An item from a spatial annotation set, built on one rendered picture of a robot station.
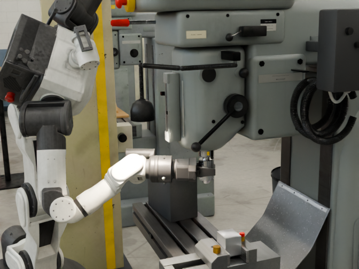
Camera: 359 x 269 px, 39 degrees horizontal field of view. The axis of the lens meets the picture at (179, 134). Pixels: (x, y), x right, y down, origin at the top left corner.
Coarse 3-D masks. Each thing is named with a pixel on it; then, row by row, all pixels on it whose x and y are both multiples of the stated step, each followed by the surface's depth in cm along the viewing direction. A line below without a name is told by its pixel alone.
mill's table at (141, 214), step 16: (144, 208) 210; (144, 224) 199; (160, 224) 200; (176, 224) 193; (192, 224) 193; (208, 224) 193; (160, 240) 180; (176, 240) 181; (192, 240) 184; (160, 256) 182; (176, 256) 167
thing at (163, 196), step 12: (180, 180) 193; (156, 192) 204; (168, 192) 193; (180, 192) 194; (192, 192) 196; (156, 204) 206; (168, 204) 194; (180, 204) 195; (192, 204) 198; (168, 216) 196; (180, 216) 196; (192, 216) 199
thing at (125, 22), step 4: (112, 20) 152; (116, 20) 152; (120, 20) 153; (124, 20) 153; (128, 20) 154; (136, 20) 155; (140, 20) 155; (144, 20) 156; (148, 20) 156; (152, 20) 156; (112, 24) 152; (116, 24) 152; (120, 24) 153; (124, 24) 153; (128, 24) 153; (132, 24) 155; (136, 24) 155; (140, 24) 156; (144, 24) 156
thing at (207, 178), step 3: (201, 165) 160; (204, 165) 160; (207, 165) 160; (210, 165) 160; (201, 177) 161; (204, 177) 161; (207, 177) 161; (210, 177) 161; (201, 180) 162; (204, 180) 161; (207, 180) 161
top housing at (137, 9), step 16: (144, 0) 135; (160, 0) 133; (176, 0) 135; (192, 0) 136; (208, 0) 138; (224, 0) 139; (240, 0) 141; (256, 0) 142; (272, 0) 144; (288, 0) 146
